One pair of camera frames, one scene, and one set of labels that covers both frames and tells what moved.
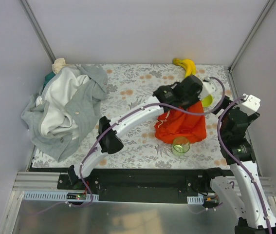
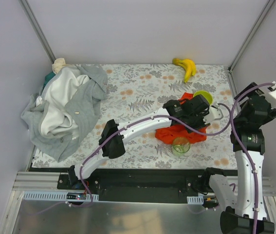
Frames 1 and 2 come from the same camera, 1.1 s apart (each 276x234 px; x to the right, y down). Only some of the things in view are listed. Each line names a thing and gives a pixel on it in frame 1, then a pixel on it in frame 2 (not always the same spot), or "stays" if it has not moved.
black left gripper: x=195 y=99 to x=199 y=119
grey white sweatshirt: x=66 y=110 stays
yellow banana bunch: x=189 y=66 stays
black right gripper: x=224 y=105 to x=270 y=107
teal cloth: x=47 y=78 stays
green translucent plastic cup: x=180 y=145 stays
